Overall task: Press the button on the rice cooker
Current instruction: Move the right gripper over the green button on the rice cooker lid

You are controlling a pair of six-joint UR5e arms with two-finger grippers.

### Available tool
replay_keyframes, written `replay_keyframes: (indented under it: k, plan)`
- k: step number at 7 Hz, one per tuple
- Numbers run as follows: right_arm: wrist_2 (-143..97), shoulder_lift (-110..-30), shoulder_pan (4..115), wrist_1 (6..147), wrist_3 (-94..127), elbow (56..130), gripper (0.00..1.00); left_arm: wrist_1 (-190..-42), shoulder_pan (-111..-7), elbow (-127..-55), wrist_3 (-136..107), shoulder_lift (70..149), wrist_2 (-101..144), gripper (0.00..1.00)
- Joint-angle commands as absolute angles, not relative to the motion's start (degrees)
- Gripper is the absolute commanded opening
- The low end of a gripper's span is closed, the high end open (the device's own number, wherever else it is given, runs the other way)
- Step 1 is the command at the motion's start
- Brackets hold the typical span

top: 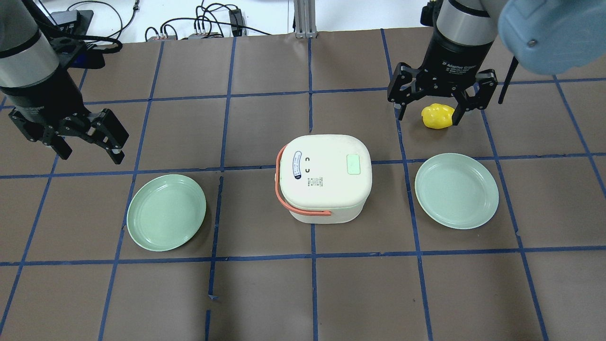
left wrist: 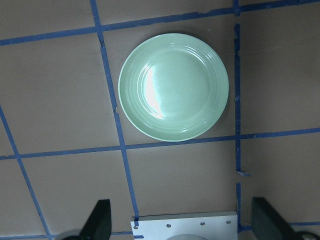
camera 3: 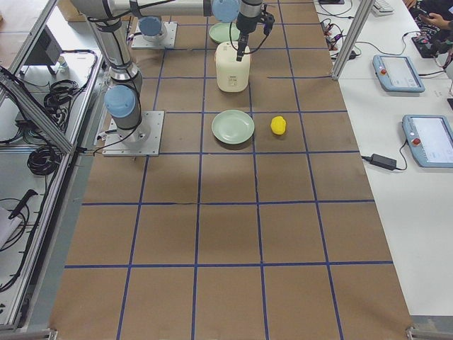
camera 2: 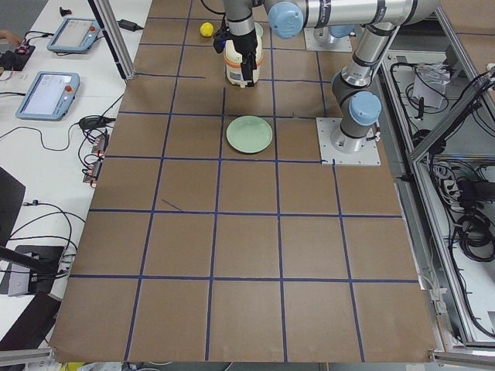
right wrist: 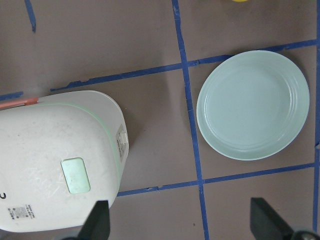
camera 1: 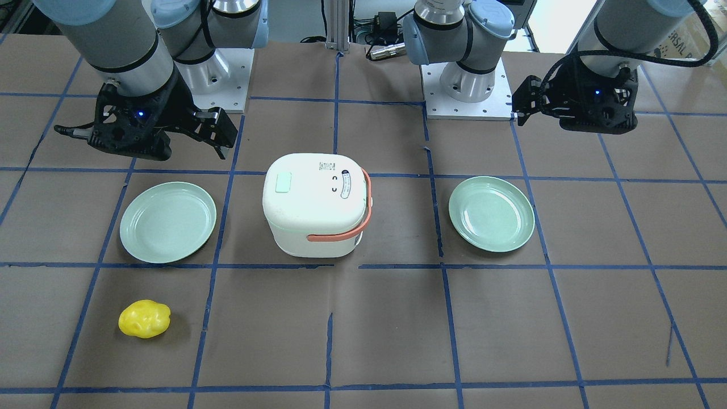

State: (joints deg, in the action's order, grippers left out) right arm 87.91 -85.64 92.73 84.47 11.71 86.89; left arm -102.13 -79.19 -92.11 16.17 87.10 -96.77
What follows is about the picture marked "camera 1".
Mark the black power adapter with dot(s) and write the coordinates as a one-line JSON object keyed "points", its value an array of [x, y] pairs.
{"points": [[385, 23]]}

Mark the white rice cooker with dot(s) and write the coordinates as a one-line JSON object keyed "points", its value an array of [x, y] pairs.
{"points": [[314, 194]]}

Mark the cardboard box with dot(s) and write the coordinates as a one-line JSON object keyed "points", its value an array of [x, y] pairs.
{"points": [[690, 40]]}

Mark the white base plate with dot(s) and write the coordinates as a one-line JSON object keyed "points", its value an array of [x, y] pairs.
{"points": [[451, 93], [222, 81]]}

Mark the orange rice cooker handle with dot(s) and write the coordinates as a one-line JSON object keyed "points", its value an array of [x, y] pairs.
{"points": [[359, 228]]}

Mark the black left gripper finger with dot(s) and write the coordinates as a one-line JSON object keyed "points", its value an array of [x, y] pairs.
{"points": [[529, 99]]}

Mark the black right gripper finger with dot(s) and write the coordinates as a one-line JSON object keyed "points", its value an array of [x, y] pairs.
{"points": [[213, 127]]}

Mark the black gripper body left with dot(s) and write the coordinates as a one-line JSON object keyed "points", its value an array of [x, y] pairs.
{"points": [[558, 91]]}

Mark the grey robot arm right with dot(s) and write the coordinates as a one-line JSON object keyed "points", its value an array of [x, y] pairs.
{"points": [[152, 62]]}

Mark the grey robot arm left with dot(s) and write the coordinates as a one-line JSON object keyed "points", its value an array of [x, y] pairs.
{"points": [[474, 33]]}

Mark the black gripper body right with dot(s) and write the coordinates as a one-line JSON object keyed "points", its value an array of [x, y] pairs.
{"points": [[175, 109]]}

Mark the green plate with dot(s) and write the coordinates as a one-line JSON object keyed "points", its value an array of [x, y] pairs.
{"points": [[491, 214], [168, 222]]}

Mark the aluminium frame post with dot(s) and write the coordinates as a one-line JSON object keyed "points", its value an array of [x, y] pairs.
{"points": [[337, 25]]}

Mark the yellow toy potato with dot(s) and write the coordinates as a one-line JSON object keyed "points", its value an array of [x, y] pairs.
{"points": [[144, 319]]}

